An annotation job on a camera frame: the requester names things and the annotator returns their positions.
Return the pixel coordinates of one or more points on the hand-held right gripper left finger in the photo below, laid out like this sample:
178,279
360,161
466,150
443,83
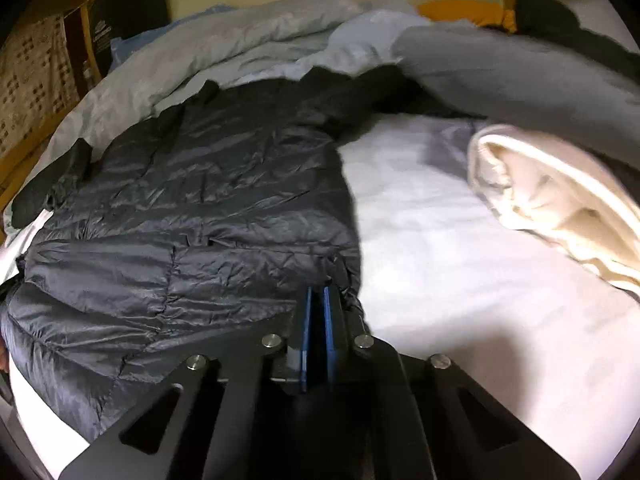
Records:
305,340

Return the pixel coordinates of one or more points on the grey garment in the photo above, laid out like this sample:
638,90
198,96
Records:
500,70

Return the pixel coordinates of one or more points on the blue pillow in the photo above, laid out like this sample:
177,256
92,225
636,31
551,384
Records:
130,42

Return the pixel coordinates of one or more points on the dark puffer jacket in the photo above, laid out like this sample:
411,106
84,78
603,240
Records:
200,210

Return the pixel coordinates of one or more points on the light grey-blue duvet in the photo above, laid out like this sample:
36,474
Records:
225,45

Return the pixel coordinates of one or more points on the beige patterned cloth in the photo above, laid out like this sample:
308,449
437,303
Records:
35,75

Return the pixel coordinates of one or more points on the black printed bag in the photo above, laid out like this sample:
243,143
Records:
135,5

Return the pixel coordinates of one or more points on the black garment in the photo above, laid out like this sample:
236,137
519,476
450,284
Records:
550,15

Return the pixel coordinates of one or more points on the cream blanket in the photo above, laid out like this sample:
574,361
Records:
560,195

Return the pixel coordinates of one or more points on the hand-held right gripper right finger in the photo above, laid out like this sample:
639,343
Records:
331,340

